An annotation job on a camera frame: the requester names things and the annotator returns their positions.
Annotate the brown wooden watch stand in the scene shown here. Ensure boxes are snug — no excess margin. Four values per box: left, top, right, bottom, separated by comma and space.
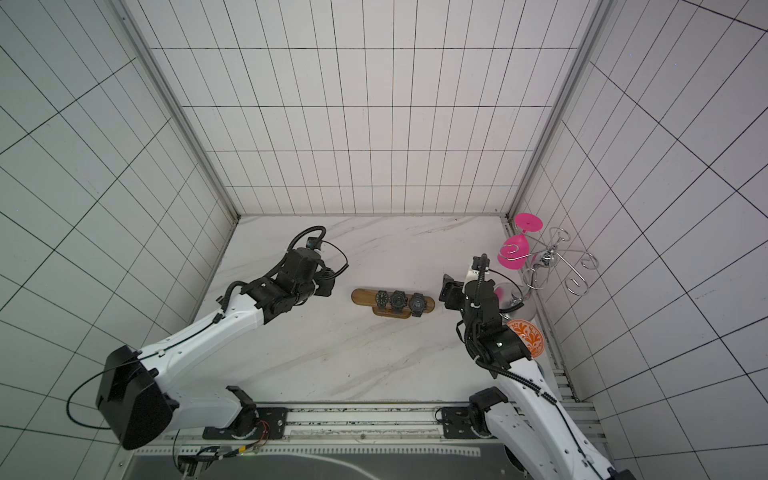
351, 288, 436, 319

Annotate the black round wrist watch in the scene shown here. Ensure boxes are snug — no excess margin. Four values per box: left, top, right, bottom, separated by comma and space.
389, 290, 409, 314

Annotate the black slim round watch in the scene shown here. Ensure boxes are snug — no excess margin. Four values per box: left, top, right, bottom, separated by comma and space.
375, 290, 389, 310

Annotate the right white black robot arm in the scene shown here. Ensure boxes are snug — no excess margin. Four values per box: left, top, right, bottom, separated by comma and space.
439, 275, 634, 479

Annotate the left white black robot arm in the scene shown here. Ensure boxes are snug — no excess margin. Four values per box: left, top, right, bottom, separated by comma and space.
96, 247, 338, 450

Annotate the orange patterned plate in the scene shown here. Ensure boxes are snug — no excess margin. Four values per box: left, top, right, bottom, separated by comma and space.
506, 319, 546, 358

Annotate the pink plastic wine glass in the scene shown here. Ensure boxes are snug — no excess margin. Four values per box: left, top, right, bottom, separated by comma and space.
497, 213, 543, 270

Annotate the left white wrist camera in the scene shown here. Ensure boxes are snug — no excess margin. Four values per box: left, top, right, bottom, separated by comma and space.
306, 236, 323, 251

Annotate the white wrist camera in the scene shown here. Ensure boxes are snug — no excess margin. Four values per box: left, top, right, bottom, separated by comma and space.
465, 254, 490, 283
306, 236, 323, 251

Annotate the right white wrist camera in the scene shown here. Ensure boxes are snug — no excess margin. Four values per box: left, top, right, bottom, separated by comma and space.
465, 254, 490, 283

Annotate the silver wire glass rack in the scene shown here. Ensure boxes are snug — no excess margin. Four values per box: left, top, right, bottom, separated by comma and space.
495, 227, 600, 318

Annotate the aluminium mounting rail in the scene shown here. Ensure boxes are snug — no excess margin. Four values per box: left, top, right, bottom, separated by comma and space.
121, 399, 533, 450

